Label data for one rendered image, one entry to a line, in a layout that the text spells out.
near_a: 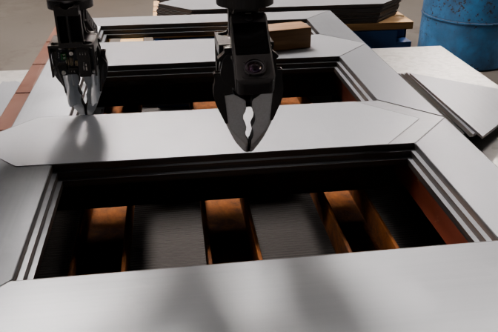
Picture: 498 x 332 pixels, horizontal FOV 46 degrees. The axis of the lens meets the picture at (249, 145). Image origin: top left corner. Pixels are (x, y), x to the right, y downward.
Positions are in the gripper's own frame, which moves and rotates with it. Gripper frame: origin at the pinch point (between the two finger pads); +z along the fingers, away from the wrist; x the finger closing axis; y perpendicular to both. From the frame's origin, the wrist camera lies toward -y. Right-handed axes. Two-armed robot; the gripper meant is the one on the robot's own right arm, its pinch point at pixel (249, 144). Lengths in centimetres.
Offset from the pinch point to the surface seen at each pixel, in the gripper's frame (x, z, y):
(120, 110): 23, 22, 69
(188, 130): 7.4, 5.9, 18.9
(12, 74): 55, 22, 101
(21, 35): 119, 90, 390
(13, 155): 34.2, 5.5, 13.3
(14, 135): 35.5, 5.5, 20.6
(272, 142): -5.5, 6.1, 12.2
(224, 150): 2.3, 6.0, 10.4
